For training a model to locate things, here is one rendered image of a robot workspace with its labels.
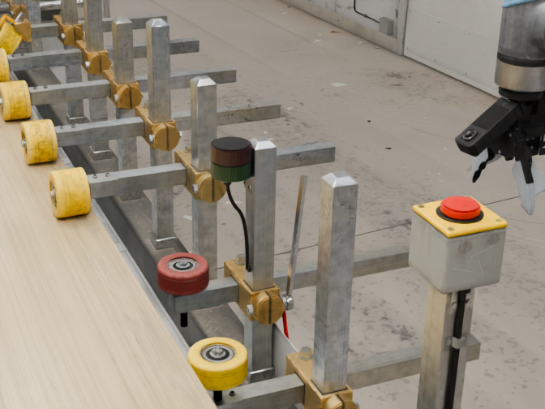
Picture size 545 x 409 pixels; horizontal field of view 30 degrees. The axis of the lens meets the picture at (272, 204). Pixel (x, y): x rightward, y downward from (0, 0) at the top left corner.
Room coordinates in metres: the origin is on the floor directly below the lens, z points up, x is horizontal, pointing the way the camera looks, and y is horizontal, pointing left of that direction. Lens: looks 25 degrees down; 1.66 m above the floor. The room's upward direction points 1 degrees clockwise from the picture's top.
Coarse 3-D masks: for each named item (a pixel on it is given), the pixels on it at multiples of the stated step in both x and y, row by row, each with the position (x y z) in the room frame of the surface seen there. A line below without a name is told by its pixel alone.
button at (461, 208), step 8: (448, 200) 0.93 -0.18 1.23; (456, 200) 0.93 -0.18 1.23; (464, 200) 0.93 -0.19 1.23; (472, 200) 0.93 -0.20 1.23; (440, 208) 0.92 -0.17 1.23; (448, 208) 0.91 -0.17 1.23; (456, 208) 0.91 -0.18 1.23; (464, 208) 0.91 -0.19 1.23; (472, 208) 0.91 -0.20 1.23; (480, 208) 0.92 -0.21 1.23; (448, 216) 0.91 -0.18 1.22; (456, 216) 0.91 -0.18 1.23; (464, 216) 0.91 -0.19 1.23; (472, 216) 0.91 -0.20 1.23
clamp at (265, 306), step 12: (228, 264) 1.45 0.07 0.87; (228, 276) 1.44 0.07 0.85; (240, 276) 1.41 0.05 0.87; (240, 288) 1.40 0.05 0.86; (264, 288) 1.38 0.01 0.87; (276, 288) 1.38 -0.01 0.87; (240, 300) 1.40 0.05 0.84; (252, 300) 1.36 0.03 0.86; (264, 300) 1.35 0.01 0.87; (276, 300) 1.35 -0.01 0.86; (252, 312) 1.35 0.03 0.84; (264, 312) 1.35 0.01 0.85; (276, 312) 1.35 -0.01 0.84; (264, 324) 1.35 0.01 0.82
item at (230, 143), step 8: (232, 136) 1.40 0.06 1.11; (216, 144) 1.36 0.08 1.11; (224, 144) 1.37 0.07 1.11; (232, 144) 1.37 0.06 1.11; (240, 144) 1.37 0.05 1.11; (248, 144) 1.37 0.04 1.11; (224, 184) 1.37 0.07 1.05; (248, 184) 1.38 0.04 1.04; (232, 200) 1.37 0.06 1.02; (240, 216) 1.37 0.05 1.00; (248, 248) 1.38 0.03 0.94; (248, 256) 1.38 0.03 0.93; (248, 264) 1.38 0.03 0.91; (248, 272) 1.38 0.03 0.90
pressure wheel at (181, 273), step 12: (168, 264) 1.39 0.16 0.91; (180, 264) 1.38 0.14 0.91; (192, 264) 1.39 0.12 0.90; (204, 264) 1.38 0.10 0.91; (168, 276) 1.35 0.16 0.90; (180, 276) 1.34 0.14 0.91; (192, 276) 1.35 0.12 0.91; (204, 276) 1.36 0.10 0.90; (168, 288) 1.35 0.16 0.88; (180, 288) 1.34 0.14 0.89; (192, 288) 1.35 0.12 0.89; (204, 288) 1.36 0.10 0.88; (180, 324) 1.38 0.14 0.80
